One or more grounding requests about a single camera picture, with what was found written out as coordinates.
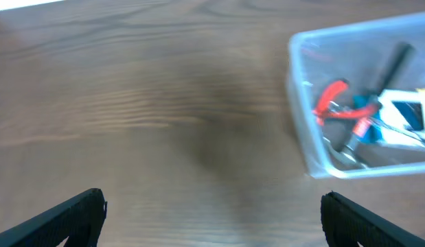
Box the red black handled pliers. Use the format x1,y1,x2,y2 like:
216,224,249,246
312,80,381,126

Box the blue white bit set box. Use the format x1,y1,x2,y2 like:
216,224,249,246
360,89,425,149

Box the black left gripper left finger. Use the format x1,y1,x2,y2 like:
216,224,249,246
0,188,107,247

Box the clear plastic container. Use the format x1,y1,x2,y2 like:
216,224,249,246
288,12,425,178

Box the claw hammer black orange handle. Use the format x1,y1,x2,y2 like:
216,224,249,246
323,43,415,167

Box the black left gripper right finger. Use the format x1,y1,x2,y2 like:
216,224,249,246
321,191,425,247

